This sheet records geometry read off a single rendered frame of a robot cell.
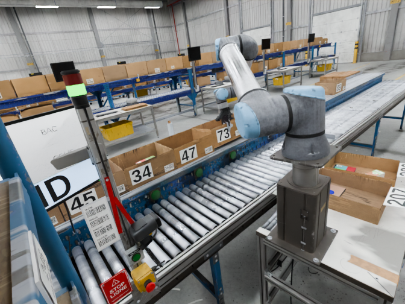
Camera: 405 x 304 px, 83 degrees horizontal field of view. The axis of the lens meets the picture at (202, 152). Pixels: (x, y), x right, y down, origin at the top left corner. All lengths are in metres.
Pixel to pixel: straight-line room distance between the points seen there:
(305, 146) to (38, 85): 5.52
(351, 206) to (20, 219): 1.41
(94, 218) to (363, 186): 1.48
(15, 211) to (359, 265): 1.20
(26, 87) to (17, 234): 5.71
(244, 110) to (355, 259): 0.82
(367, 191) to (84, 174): 1.55
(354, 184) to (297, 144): 0.82
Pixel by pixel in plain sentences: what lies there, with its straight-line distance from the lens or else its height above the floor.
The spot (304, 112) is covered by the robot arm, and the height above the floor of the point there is 1.41.
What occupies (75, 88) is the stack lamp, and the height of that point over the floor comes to 1.61.
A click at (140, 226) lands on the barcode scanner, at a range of 0.94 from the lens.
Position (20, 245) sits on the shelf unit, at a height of 1.54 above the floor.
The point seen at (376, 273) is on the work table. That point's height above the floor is 0.75.
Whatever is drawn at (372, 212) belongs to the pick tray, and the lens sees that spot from 1.46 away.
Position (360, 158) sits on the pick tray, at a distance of 1.99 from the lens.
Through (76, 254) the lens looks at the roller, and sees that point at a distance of 1.53.
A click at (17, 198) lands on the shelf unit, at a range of 0.29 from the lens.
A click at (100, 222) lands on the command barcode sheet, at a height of 1.16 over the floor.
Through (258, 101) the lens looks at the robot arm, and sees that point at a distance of 0.91.
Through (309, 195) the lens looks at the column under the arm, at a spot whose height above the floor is 1.07.
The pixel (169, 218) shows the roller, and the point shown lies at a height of 0.75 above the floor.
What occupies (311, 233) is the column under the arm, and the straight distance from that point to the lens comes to 1.16.
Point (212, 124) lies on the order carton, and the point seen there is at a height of 1.01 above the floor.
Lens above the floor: 1.65
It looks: 23 degrees down
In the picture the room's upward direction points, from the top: 8 degrees counter-clockwise
